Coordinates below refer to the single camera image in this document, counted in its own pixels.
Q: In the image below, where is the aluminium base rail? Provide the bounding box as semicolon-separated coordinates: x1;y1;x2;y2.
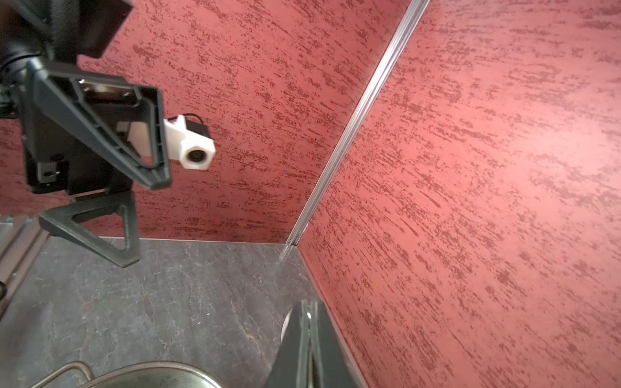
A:
1;215;49;316

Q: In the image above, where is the stainless steel pot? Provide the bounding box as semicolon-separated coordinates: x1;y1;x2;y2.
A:
32;361;223;388

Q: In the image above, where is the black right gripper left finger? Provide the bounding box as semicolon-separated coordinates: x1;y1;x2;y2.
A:
265;301;311;387

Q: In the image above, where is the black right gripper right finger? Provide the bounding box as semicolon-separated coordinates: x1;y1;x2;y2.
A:
308;301;354;388

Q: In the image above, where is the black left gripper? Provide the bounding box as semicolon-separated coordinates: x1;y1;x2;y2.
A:
1;1;171;268

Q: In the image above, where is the aluminium corner post left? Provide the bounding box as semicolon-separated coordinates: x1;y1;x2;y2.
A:
286;0;430;247

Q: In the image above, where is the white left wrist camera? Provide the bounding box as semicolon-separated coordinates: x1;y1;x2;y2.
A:
115;113;217;171

